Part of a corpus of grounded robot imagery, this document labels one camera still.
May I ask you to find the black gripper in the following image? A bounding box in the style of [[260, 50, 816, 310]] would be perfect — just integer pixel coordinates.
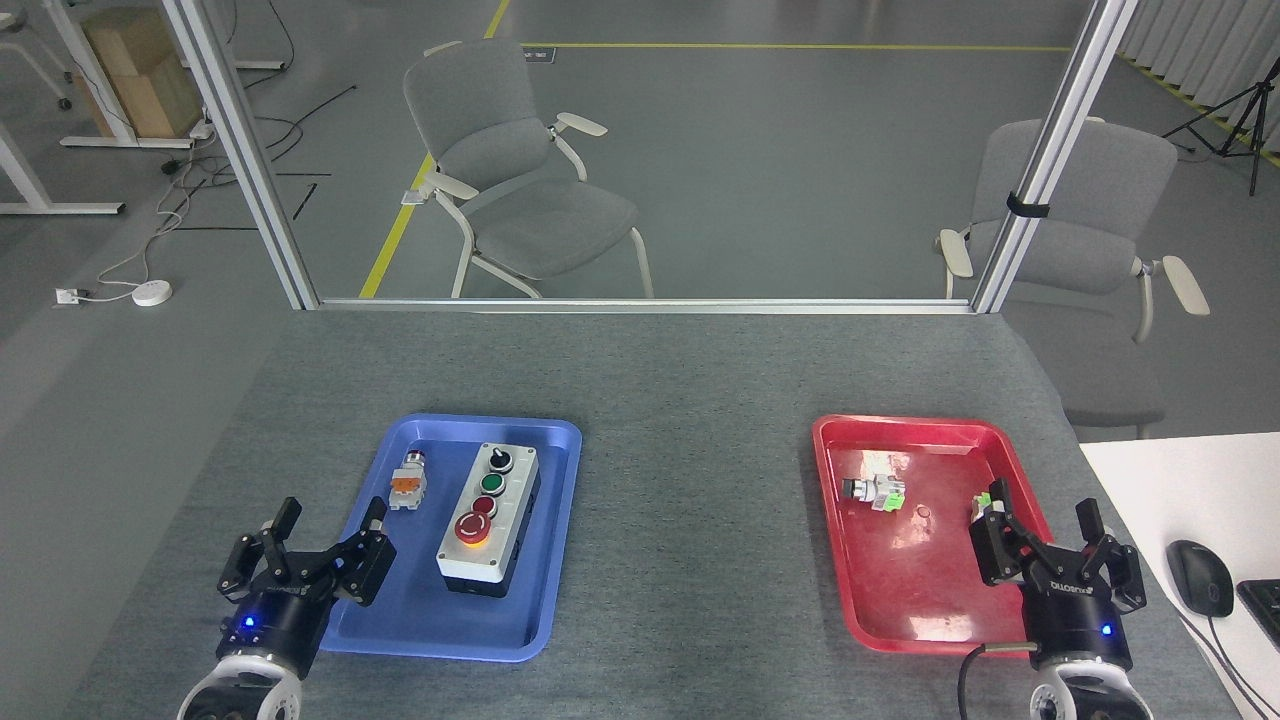
[[968, 480, 1147, 671], [215, 497, 397, 673]]

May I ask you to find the grey control box with buttons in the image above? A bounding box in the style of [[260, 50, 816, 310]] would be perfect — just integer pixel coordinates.
[[436, 441, 543, 599]]

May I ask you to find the cardboard box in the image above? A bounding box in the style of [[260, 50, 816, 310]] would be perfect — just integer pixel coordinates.
[[72, 8, 206, 139]]

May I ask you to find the white side table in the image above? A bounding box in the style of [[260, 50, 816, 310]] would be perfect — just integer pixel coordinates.
[[1078, 432, 1280, 720]]

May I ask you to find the black computer mouse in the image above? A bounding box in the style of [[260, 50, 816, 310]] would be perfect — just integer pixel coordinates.
[[1166, 539, 1235, 618]]

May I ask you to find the red plastic tray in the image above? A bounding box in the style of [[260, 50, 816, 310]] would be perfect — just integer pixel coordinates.
[[811, 414, 1059, 658]]

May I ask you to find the blue plastic tray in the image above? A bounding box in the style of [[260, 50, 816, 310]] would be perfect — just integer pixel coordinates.
[[318, 413, 584, 664]]

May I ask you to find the black keyboard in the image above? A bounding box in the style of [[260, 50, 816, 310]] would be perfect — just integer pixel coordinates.
[[1236, 578, 1280, 651]]

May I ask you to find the grey chair with white armrests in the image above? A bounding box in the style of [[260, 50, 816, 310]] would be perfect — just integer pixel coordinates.
[[935, 117, 1211, 441], [402, 38, 656, 299]]

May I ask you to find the silver aluminium crossbar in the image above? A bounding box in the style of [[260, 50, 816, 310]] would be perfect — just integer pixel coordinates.
[[318, 297, 976, 315]]

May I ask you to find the white desk leg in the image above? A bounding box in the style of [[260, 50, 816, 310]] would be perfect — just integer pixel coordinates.
[[0, 120, 126, 216], [45, 0, 196, 149]]

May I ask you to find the black tripod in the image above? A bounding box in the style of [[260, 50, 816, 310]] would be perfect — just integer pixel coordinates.
[[1162, 80, 1280, 196]]

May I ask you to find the white pleated curtain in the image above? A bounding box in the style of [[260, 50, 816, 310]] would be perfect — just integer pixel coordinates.
[[1118, 0, 1280, 166]]

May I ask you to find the orange push button switch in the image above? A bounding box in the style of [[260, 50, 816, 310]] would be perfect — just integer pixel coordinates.
[[388, 450, 429, 511]]

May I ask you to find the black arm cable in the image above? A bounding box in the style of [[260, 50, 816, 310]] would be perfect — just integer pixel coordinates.
[[958, 643, 1041, 720]]

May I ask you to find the black mouse cable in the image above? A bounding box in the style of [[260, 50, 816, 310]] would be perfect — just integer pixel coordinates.
[[1170, 600, 1280, 720]]

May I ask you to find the black push button switch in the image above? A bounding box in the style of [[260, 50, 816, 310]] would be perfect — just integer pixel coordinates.
[[841, 473, 908, 512]]

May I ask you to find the white floor cable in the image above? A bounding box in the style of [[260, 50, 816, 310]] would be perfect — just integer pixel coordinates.
[[82, 120, 217, 299]]

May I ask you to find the silver aluminium post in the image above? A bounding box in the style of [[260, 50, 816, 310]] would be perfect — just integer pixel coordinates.
[[160, 0, 321, 311], [970, 0, 1141, 315]]

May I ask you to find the black floor cable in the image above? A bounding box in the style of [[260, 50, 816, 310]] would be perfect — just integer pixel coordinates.
[[160, 85, 361, 231]]

